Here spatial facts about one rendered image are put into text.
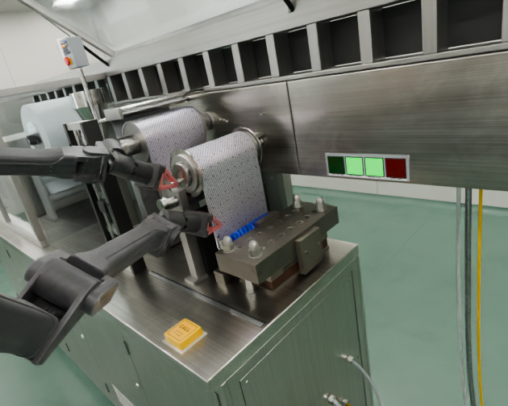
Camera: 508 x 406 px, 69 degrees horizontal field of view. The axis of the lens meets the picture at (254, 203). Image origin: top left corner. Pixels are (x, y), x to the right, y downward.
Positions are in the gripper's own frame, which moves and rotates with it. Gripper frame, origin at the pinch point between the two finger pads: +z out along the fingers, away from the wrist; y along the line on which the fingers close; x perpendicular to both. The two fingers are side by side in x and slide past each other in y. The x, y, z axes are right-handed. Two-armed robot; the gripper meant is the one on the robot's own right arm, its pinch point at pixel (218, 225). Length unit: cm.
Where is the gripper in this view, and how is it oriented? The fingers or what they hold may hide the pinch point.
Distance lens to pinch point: 111.9
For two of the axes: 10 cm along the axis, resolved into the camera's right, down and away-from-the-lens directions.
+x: 1.6, -9.9, -0.1
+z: 6.7, 1.1, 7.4
